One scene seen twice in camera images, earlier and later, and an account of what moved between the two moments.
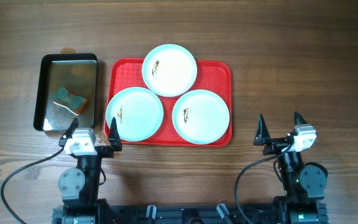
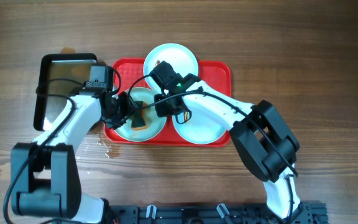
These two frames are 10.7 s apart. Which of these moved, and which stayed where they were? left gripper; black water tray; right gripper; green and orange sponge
Moved: left gripper; right gripper; green and orange sponge
Stayed: black water tray
